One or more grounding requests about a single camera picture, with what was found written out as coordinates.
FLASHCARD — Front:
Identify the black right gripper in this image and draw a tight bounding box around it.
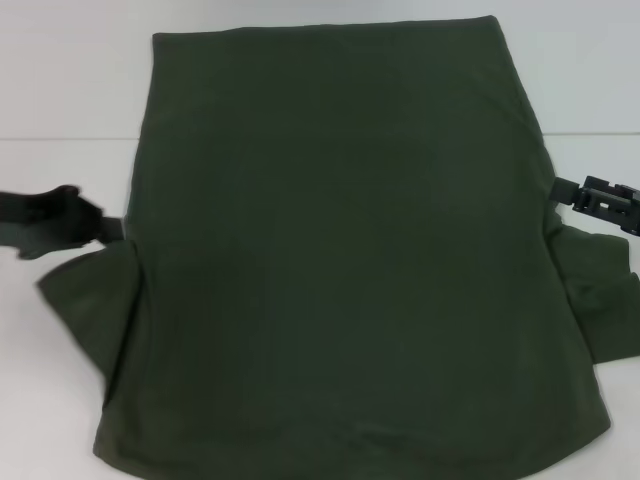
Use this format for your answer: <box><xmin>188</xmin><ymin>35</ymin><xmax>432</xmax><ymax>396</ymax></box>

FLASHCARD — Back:
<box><xmin>553</xmin><ymin>173</ymin><xmax>640</xmax><ymax>234</ymax></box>

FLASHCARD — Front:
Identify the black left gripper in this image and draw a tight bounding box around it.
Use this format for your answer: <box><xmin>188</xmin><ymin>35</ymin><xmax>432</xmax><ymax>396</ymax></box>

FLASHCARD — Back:
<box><xmin>0</xmin><ymin>183</ymin><xmax>125</xmax><ymax>262</ymax></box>

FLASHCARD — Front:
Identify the dark green shirt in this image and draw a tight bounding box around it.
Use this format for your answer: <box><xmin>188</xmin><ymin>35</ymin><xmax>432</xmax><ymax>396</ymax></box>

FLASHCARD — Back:
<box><xmin>34</xmin><ymin>14</ymin><xmax>640</xmax><ymax>480</ymax></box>

